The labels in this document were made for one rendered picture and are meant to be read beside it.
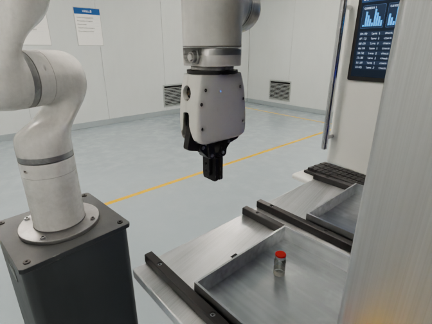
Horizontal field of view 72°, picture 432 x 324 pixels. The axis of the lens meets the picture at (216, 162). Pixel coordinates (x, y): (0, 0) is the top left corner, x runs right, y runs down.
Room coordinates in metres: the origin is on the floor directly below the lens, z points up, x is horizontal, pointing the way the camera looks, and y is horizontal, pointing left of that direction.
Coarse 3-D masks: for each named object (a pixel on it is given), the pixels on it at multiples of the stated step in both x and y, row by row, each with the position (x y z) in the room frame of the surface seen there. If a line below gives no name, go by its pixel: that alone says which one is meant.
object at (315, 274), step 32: (256, 256) 0.51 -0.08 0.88; (288, 256) 0.51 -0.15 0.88; (320, 256) 0.50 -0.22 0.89; (224, 288) 0.42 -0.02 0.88; (256, 288) 0.42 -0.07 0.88; (288, 288) 0.42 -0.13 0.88; (320, 288) 0.42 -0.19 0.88; (256, 320) 0.35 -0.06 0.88; (288, 320) 0.35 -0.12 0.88; (320, 320) 0.35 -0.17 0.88
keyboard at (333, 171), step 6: (324, 162) 1.20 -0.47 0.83; (312, 168) 1.12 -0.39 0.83; (318, 168) 1.12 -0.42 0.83; (324, 168) 1.12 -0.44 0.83; (330, 168) 1.12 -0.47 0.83; (336, 168) 1.13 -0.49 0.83; (342, 168) 1.12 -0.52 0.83; (312, 174) 1.10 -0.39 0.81; (324, 174) 1.08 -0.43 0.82; (330, 174) 1.06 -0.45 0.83; (336, 174) 1.06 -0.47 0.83; (342, 174) 1.06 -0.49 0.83; (348, 174) 1.07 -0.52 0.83; (354, 174) 1.06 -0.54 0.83; (360, 174) 1.06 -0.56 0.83; (342, 180) 1.01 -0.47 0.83; (348, 180) 1.01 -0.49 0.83; (354, 180) 1.01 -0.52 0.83; (360, 180) 1.01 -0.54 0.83
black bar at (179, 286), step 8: (152, 256) 0.48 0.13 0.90; (152, 264) 0.47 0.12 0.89; (160, 264) 0.46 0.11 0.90; (160, 272) 0.45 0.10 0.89; (168, 272) 0.44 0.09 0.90; (168, 280) 0.43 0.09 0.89; (176, 280) 0.42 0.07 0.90; (176, 288) 0.41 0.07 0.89; (184, 288) 0.40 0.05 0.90; (184, 296) 0.39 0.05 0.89; (192, 296) 0.38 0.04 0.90; (200, 296) 0.38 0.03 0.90; (192, 304) 0.37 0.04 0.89; (200, 304) 0.37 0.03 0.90; (208, 304) 0.37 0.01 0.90; (200, 312) 0.36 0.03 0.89; (208, 312) 0.35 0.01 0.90; (216, 312) 0.35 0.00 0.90; (208, 320) 0.34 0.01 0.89; (216, 320) 0.34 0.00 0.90; (224, 320) 0.34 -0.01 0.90
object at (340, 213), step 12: (348, 192) 0.77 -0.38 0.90; (360, 192) 0.78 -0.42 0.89; (324, 204) 0.67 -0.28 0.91; (336, 204) 0.72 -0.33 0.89; (348, 204) 0.73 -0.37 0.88; (312, 216) 0.61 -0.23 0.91; (324, 216) 0.67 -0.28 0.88; (336, 216) 0.67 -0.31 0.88; (348, 216) 0.67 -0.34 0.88; (336, 228) 0.57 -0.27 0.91; (348, 228) 0.61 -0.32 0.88
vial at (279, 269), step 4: (276, 260) 0.45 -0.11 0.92; (280, 260) 0.45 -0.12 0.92; (284, 260) 0.45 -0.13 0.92; (276, 264) 0.45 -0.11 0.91; (280, 264) 0.45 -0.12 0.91; (284, 264) 0.45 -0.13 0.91; (276, 268) 0.45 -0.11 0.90; (280, 268) 0.45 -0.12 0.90; (284, 268) 0.45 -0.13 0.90; (276, 272) 0.45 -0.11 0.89; (280, 272) 0.45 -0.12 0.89; (284, 272) 0.45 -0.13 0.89; (280, 276) 0.45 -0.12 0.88
